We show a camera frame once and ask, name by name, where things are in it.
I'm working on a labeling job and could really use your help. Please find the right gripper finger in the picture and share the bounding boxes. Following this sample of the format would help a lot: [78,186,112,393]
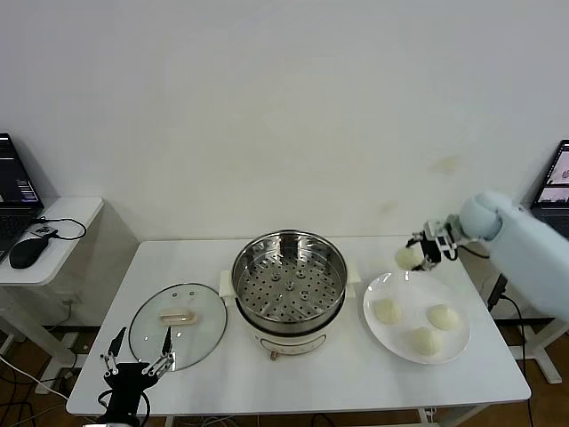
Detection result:
[410,256,442,273]
[405,230,435,249]

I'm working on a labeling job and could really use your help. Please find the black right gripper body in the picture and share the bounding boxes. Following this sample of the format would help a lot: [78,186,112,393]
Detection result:
[419,237,445,264]

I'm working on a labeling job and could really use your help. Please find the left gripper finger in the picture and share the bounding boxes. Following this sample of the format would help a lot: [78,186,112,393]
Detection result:
[100,326,128,380]
[140,326,176,380]

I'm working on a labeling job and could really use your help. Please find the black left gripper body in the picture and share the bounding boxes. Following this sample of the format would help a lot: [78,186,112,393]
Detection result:
[104,361,156,419]

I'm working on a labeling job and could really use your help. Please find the glass lid with beige handle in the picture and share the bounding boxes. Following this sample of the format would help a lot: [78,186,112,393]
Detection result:
[128,283,229,373]

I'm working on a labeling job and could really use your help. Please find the white steamed baozi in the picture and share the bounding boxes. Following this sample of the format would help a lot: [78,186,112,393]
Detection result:
[409,327,441,357]
[395,247,421,271]
[427,304,461,333]
[373,299,404,325]

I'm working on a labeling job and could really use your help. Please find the stainless steel steamer basket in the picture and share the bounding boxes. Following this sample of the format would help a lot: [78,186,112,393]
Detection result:
[231,230,349,334]

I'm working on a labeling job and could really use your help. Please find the white round plate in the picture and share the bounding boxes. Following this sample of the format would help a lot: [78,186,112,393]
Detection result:
[362,270,472,367]

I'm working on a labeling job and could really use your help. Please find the white floor power strip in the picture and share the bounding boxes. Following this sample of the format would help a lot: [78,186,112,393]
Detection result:
[34,368,85,395]

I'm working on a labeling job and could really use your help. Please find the white electric cooker base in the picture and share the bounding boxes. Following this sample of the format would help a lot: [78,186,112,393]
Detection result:
[219,260,362,362]

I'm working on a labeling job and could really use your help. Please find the black computer mouse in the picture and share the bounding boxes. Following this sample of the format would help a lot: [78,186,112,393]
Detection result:
[9,237,51,270]

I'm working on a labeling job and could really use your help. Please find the small grey usb hub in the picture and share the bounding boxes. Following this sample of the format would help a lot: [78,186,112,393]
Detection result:
[28,223,60,241]

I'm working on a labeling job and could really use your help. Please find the white side desk with mouse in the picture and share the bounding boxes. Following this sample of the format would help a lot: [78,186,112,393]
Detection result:
[0,197,106,370]

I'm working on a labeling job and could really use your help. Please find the grey laptop with light screen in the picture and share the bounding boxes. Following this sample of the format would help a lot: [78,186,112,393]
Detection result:
[531,139,569,232]

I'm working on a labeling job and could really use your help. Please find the white side desk with label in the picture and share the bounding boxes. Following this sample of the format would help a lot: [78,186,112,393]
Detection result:
[506,310,564,386]

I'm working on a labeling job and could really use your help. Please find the black laptop with dark screen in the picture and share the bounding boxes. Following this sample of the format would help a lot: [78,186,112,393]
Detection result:
[0,132,47,263]

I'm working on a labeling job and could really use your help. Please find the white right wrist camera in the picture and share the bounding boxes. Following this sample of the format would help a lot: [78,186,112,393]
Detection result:
[433,233,458,260]

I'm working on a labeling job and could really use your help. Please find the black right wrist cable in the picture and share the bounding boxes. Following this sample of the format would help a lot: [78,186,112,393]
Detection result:
[456,246,491,260]

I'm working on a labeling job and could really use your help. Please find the black cable with adapter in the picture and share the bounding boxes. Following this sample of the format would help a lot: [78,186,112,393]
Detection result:
[486,273,534,401]

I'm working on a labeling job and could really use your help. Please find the thin black hub cable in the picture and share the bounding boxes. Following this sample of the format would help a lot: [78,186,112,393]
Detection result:
[33,216,89,242]

